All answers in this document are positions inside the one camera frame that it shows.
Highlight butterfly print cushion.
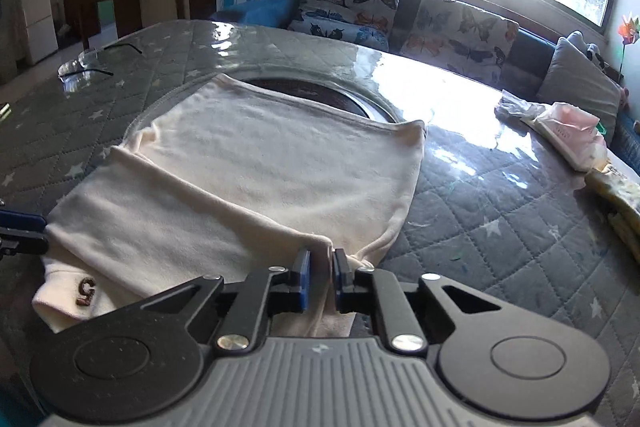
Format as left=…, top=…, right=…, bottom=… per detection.
left=287, top=0, right=400, bottom=52
left=400, top=0, right=520, bottom=90

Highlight pink and white folded clothes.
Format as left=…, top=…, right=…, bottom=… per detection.
left=520, top=103, right=609, bottom=172

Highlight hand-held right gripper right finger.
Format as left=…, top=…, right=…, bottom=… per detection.
left=332, top=249, right=502, bottom=353

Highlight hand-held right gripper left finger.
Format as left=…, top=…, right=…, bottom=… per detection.
left=111, top=249, right=313, bottom=354

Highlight blue sofa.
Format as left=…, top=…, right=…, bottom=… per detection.
left=209, top=0, right=640, bottom=168

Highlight yellow patterned cloth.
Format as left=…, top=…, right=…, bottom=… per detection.
left=585, top=163, right=640, bottom=261

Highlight colourful pinwheel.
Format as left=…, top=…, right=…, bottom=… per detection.
left=616, top=14, right=640, bottom=76

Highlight grey cushion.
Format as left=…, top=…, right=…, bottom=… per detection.
left=536, top=37, right=623, bottom=142

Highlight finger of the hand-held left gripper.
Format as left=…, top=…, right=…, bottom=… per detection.
left=0, top=206, right=50, bottom=257

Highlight white refrigerator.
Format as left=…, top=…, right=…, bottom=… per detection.
left=19, top=0, right=59, bottom=66

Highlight white plastic bag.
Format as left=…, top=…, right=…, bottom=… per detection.
left=494, top=90, right=547, bottom=122

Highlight cream white garment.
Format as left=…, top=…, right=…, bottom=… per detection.
left=32, top=74, right=427, bottom=339

